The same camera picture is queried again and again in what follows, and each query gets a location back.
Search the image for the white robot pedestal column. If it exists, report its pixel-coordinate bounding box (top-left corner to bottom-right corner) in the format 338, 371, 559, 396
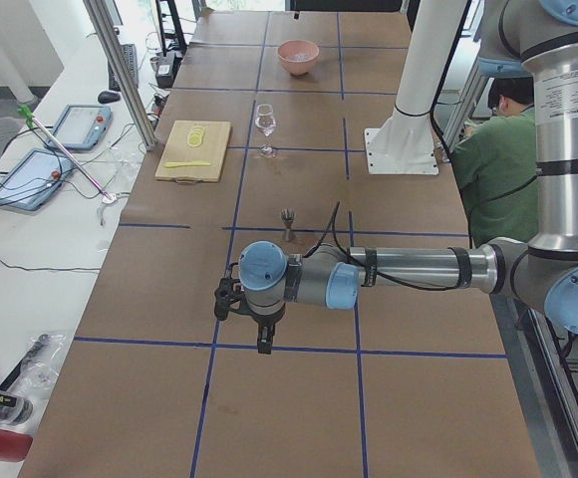
365, 0, 469, 175

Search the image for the aluminium frame post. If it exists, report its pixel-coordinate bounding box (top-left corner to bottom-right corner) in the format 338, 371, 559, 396
83, 0, 156, 151

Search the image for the clear wine glass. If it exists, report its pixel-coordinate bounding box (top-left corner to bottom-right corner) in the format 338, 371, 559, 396
255, 104, 276, 157

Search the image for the black computer mouse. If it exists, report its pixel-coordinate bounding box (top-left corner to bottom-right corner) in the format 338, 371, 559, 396
97, 91, 121, 105

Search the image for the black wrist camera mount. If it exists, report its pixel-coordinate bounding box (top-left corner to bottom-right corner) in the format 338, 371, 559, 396
213, 262, 248, 322

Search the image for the clear ice cube pile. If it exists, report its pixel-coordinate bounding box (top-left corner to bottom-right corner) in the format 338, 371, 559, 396
286, 52, 312, 63

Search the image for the near blue teach pendant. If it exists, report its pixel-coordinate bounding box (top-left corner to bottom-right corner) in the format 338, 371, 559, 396
0, 148, 74, 212

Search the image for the black keyboard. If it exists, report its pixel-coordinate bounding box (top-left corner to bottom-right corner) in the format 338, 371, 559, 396
108, 44, 140, 92

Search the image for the steel cocktail jigger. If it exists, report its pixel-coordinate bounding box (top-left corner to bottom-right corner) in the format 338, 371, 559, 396
280, 208, 295, 242

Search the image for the blue teach pendant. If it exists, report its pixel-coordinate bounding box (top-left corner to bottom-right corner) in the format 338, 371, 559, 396
0, 148, 74, 212
50, 105, 112, 151

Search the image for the far blue teach pendant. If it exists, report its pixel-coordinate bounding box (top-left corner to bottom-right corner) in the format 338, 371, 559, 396
50, 105, 112, 151

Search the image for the yellow plastic knife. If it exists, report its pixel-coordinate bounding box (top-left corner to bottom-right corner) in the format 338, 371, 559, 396
164, 160, 212, 168

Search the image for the black box with label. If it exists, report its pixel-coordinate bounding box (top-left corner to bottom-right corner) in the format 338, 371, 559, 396
155, 51, 182, 89

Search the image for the pink plastic bowl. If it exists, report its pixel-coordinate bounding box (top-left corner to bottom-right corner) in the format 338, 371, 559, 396
277, 40, 320, 76

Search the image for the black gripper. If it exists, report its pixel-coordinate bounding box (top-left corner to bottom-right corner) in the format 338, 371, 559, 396
249, 311, 285, 355

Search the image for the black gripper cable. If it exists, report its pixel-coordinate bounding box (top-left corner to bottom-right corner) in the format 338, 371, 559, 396
302, 200, 462, 292

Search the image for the person in green shirt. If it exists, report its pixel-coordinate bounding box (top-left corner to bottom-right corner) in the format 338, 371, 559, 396
451, 77, 538, 247

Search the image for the wooden cutting board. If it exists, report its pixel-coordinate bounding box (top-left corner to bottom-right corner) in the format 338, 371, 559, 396
154, 120, 231, 182

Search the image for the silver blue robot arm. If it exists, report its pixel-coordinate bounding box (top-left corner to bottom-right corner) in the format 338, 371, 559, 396
216, 1, 578, 354

